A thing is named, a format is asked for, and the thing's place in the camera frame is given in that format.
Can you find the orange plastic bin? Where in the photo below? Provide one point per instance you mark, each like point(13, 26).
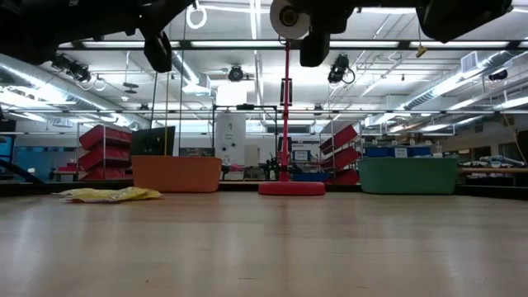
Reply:
point(177, 173)

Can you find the yellow sour candy packet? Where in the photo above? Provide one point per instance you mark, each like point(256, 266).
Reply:
point(103, 194)
point(144, 193)

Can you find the teal green plastic bin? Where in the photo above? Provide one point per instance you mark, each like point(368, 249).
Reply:
point(408, 177)

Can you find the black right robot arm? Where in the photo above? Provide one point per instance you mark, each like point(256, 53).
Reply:
point(453, 20)

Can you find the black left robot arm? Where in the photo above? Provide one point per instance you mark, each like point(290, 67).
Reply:
point(41, 24)

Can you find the black ceiling disc lights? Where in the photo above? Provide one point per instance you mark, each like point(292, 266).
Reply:
point(130, 85)

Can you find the black ceiling spotlight cluster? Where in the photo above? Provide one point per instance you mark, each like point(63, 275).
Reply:
point(72, 68)

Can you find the black monitor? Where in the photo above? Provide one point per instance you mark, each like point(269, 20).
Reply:
point(152, 141)

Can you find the red storage bin rack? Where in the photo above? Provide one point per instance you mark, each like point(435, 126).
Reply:
point(105, 138)
point(340, 140)

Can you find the small framed screen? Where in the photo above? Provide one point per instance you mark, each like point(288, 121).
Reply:
point(301, 155)

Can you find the white cabinet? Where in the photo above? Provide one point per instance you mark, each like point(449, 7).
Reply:
point(230, 140)

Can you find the blue storage bins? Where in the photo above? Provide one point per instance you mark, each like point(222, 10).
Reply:
point(383, 152)

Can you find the red desk lamp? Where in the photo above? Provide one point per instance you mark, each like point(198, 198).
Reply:
point(293, 189)

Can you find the blue partition panel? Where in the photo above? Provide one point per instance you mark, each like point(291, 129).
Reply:
point(37, 165)

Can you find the wooden workbench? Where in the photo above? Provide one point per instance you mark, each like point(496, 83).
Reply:
point(495, 170)

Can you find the black overhead frame beam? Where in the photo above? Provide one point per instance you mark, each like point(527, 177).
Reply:
point(247, 44)

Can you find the black round overhead camera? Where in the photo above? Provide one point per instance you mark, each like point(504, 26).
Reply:
point(236, 73)

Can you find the black metal stand frame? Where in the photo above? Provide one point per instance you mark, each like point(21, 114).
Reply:
point(245, 107)

